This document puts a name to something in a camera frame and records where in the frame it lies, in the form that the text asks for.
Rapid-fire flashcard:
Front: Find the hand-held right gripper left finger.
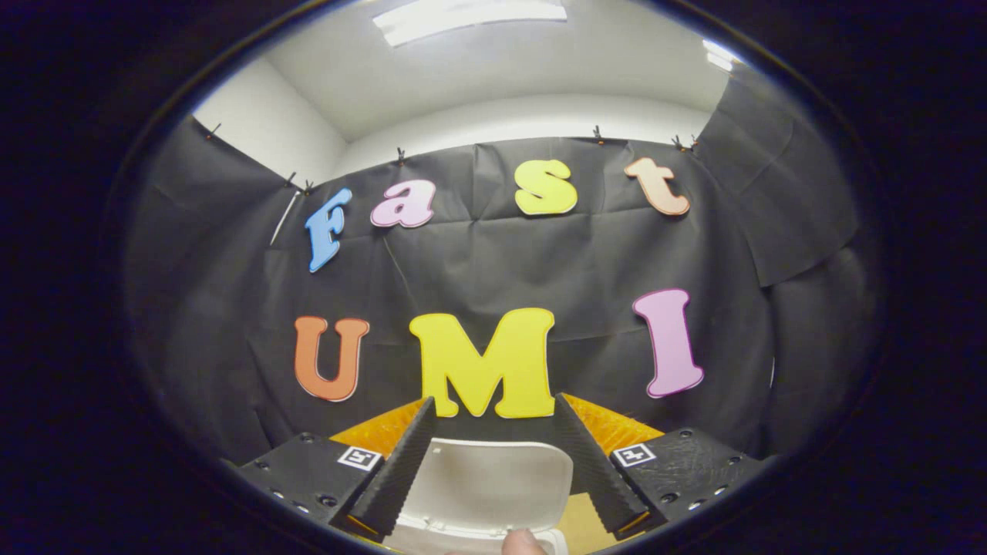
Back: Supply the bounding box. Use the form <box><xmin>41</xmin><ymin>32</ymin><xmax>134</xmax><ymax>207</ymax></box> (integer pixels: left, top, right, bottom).
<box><xmin>235</xmin><ymin>397</ymin><xmax>438</xmax><ymax>538</ymax></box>

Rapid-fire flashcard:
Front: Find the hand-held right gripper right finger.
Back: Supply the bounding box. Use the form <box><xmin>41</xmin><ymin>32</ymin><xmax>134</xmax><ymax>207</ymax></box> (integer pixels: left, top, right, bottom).
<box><xmin>554</xmin><ymin>393</ymin><xmax>776</xmax><ymax>537</ymax></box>

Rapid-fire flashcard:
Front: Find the white desktop garbage bin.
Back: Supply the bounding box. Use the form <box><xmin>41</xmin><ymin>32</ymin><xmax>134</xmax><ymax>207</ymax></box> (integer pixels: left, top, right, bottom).
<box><xmin>383</xmin><ymin>438</ymin><xmax>575</xmax><ymax>555</ymax></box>

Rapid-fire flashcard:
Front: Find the wooden desktop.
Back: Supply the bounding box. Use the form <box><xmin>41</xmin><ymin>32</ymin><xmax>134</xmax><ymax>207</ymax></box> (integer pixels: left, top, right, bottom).
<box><xmin>555</xmin><ymin>493</ymin><xmax>611</xmax><ymax>555</ymax></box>

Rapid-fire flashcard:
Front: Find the black backdrop cloth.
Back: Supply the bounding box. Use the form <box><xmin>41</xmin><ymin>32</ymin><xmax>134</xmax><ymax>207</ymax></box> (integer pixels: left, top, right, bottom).
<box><xmin>123</xmin><ymin>66</ymin><xmax>880</xmax><ymax>463</ymax></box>

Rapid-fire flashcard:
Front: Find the small ceiling light panel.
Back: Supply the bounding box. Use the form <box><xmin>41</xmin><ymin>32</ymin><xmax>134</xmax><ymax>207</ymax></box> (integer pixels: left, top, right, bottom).
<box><xmin>702</xmin><ymin>39</ymin><xmax>745</xmax><ymax>74</ymax></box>

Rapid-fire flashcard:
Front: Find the long ceiling light panel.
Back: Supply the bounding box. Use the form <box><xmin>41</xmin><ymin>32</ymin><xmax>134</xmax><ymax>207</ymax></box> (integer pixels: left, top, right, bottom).
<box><xmin>372</xmin><ymin>0</ymin><xmax>569</xmax><ymax>47</ymax></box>

